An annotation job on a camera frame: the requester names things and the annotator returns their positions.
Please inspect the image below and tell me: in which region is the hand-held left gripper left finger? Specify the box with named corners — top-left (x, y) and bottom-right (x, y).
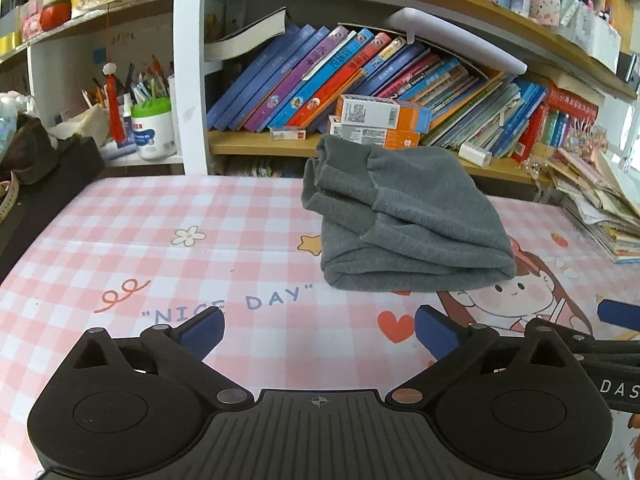
top-left (65, 305), bottom-right (255, 411)

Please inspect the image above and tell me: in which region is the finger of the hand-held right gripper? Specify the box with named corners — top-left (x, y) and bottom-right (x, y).
top-left (596, 299), bottom-right (640, 332)
top-left (562, 329), bottom-right (640, 362)

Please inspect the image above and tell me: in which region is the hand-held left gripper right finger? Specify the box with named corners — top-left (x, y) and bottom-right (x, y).
top-left (387, 305), bottom-right (577, 410)

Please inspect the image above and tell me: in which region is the grey sweatshirt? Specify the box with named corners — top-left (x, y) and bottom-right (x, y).
top-left (301, 134), bottom-right (517, 295)

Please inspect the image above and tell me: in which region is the stack of papers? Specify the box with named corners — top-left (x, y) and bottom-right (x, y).
top-left (547, 147), bottom-right (640, 265)

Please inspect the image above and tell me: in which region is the pink checked tablecloth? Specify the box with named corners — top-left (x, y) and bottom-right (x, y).
top-left (0, 175), bottom-right (640, 480)

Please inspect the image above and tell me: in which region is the wooden bookshelf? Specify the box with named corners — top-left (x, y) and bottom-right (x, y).
top-left (207, 0), bottom-right (640, 186)

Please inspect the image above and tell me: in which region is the orange medicine box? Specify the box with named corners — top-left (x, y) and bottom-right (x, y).
top-left (335, 94), bottom-right (432, 134)
top-left (328, 116), bottom-right (422, 150)

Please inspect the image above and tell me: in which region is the white tub green lid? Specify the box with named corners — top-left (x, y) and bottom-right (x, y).
top-left (131, 100), bottom-right (177, 161)

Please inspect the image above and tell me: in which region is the black electronic keyboard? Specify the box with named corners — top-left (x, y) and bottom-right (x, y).
top-left (0, 137), bottom-right (107, 283)

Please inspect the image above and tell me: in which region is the white spray bottle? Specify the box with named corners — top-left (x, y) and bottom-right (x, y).
top-left (121, 92), bottom-right (134, 146)

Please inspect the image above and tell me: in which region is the red tassel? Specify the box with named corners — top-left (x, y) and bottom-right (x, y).
top-left (102, 62), bottom-right (126, 145)

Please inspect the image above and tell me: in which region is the beige wrist band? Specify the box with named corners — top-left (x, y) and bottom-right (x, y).
top-left (0, 177), bottom-right (21, 223)

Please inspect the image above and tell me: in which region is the white paper bag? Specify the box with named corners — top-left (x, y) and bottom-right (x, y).
top-left (47, 105), bottom-right (110, 147)

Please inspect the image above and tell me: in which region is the white shelf unit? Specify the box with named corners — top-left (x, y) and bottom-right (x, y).
top-left (0, 0), bottom-right (228, 176)

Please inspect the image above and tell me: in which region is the bunch of pens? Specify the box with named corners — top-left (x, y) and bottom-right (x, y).
top-left (82, 55), bottom-right (172, 110)

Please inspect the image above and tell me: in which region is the dark brown cloth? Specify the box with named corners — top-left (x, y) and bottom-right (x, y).
top-left (0, 115), bottom-right (60, 183)

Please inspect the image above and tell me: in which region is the row of colourful books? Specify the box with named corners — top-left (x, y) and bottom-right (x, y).
top-left (206, 24), bottom-right (601, 163)

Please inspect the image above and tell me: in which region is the white storage box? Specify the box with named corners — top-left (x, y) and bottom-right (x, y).
top-left (565, 5), bottom-right (623, 58)

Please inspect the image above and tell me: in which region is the thick grey book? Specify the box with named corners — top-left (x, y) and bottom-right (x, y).
top-left (205, 7), bottom-right (288, 61)

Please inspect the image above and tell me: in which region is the pink dotted pen cup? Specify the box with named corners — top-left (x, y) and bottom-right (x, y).
top-left (530, 0), bottom-right (562, 27)

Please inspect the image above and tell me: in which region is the red round doll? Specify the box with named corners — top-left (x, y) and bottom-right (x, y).
top-left (39, 0), bottom-right (73, 32)

